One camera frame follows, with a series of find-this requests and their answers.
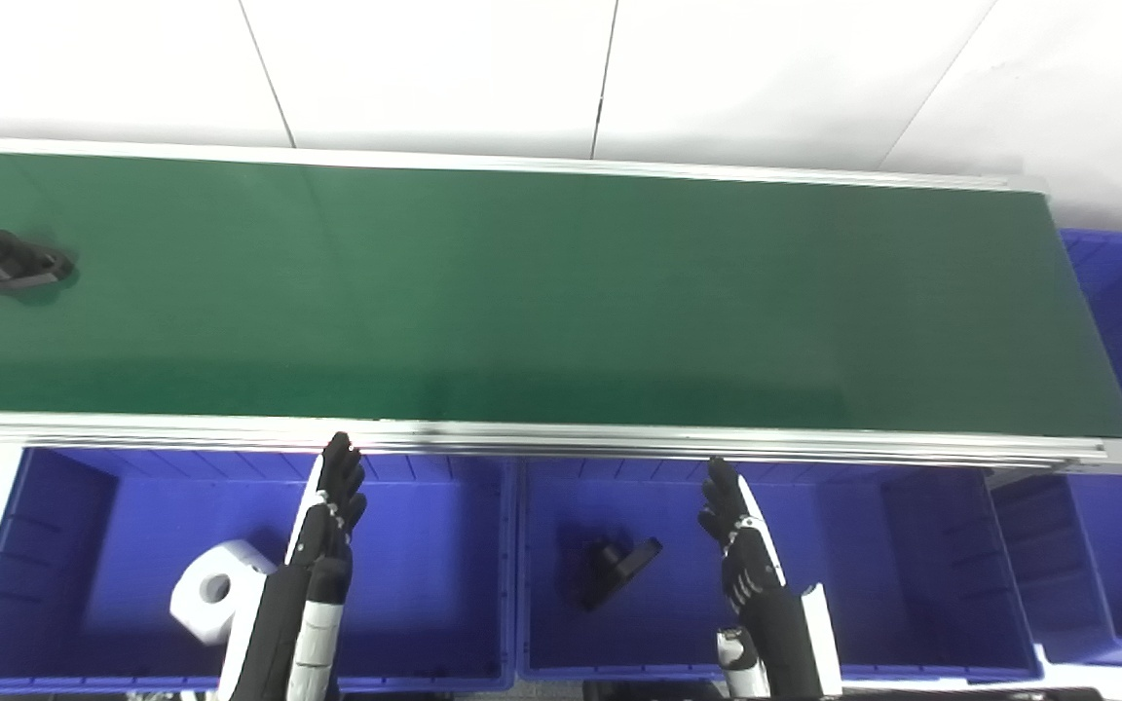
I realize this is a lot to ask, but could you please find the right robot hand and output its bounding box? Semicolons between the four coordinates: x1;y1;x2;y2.
697;458;845;701

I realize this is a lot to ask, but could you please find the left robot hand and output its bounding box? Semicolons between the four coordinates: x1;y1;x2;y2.
215;432;368;701

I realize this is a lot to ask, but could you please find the black flanged machine part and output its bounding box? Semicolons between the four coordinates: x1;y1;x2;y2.
0;227;76;293

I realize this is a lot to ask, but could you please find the white cylindrical part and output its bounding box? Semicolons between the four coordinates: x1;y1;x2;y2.
169;540;280;646

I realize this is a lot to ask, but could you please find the green conveyor belt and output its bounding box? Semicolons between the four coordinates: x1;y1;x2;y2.
0;136;1122;476
0;151;1122;439

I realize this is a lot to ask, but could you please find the black bracket part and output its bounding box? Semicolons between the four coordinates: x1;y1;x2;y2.
576;535;664;612

